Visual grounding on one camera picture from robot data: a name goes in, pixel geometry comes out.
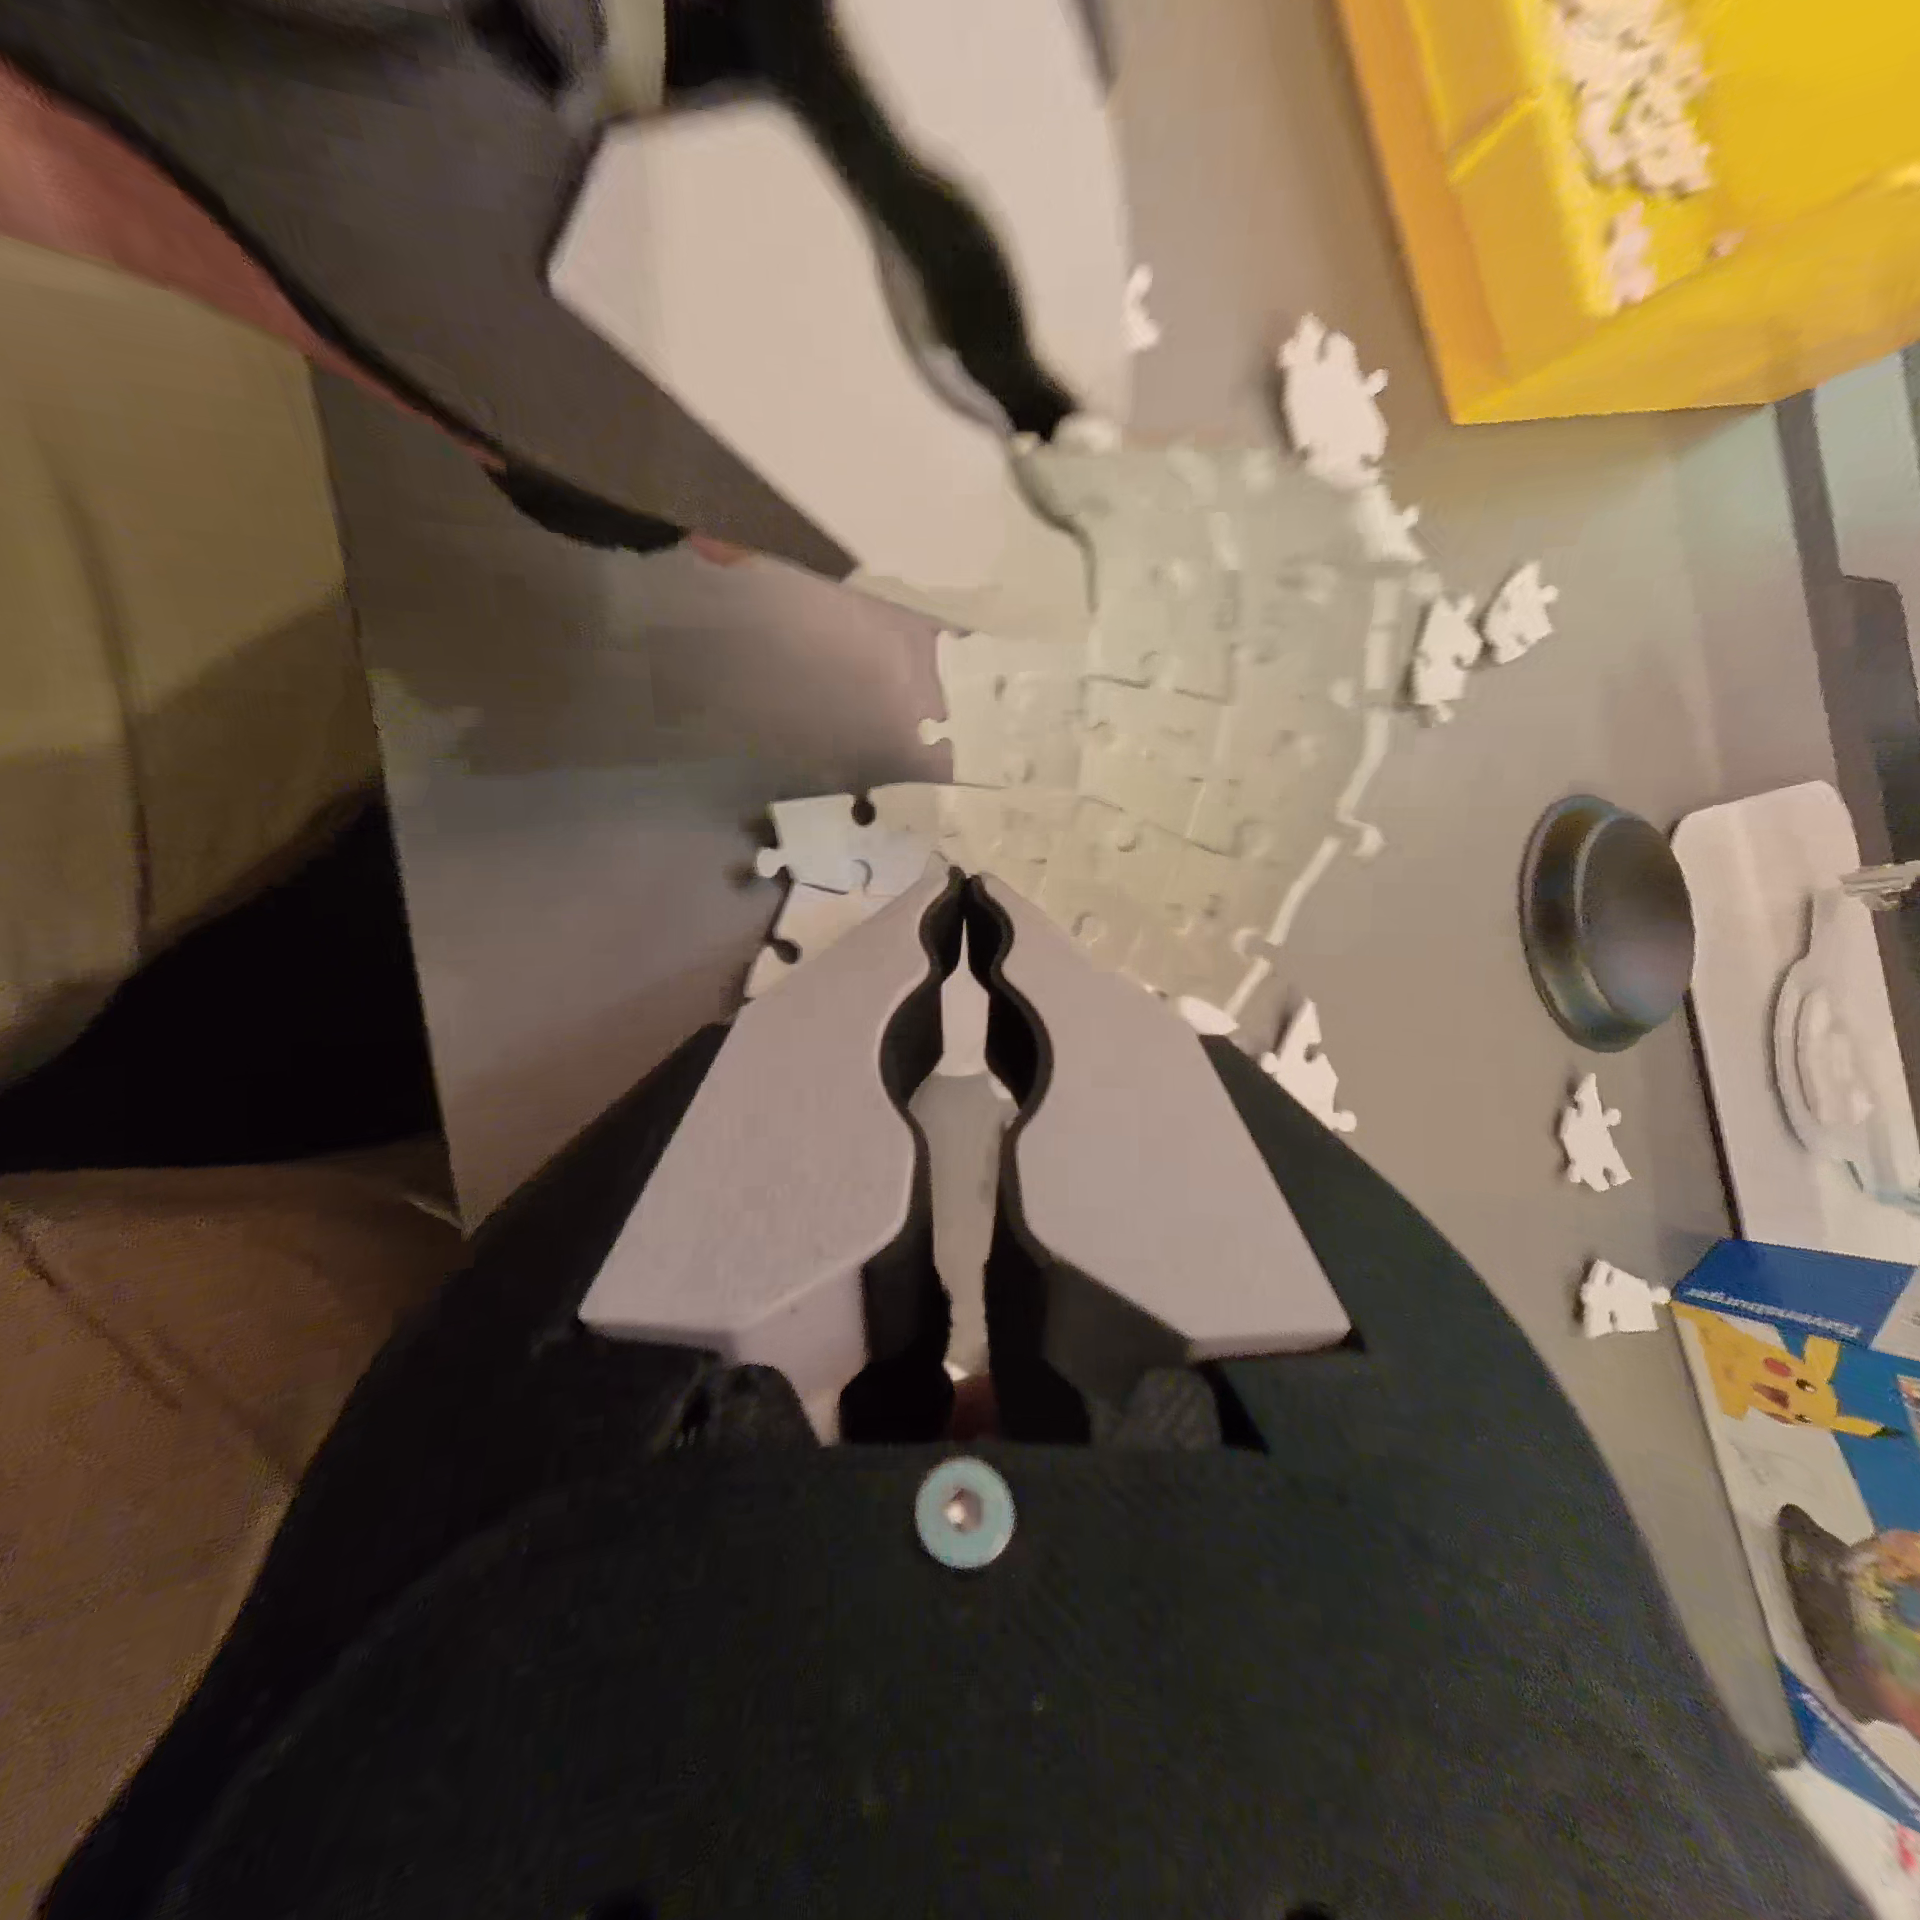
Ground yellow plastic bin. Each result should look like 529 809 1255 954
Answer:
1333 0 1920 428

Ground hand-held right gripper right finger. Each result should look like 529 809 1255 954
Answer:
965 878 1354 1446

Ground assembled white puzzle section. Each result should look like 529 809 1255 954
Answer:
756 417 1422 1038

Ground pile of puzzle pieces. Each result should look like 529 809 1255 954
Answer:
1542 0 1748 317

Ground white puzzle pieces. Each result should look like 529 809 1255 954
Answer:
1119 264 1675 1342

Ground printed puzzle box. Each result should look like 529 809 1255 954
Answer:
1667 1237 1920 1920

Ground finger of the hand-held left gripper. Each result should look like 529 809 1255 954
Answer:
543 98 1092 627
826 0 1131 437

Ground single white puzzle piece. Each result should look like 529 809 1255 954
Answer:
735 886 911 1005

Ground person's left hand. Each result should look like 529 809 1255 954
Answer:
0 69 505 477

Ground black round stand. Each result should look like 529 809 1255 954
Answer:
1517 791 1696 1054

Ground white lamp base plate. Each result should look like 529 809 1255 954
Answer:
1667 777 1920 1273

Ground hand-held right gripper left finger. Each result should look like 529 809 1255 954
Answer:
574 868 965 1446

